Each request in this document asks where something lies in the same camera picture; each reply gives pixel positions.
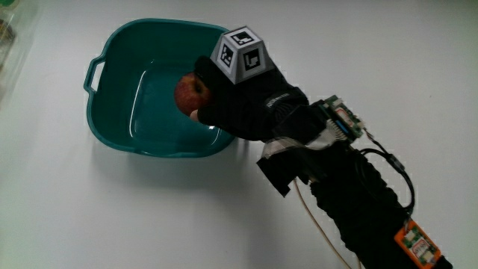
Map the green circuit board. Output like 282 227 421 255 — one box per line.
319 95 366 142

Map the teal plastic basin plate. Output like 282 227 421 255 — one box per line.
83 17 237 158

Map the beige cable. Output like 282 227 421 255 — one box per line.
293 179 361 269

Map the red apple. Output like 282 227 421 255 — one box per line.
173 72 214 117

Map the person's right forearm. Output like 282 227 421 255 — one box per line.
256 125 455 269

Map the black cable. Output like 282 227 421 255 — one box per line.
358 147 416 217

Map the orange sensor module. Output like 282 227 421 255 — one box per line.
394 219 441 269

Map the person's right hand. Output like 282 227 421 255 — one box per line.
189 25 326 142

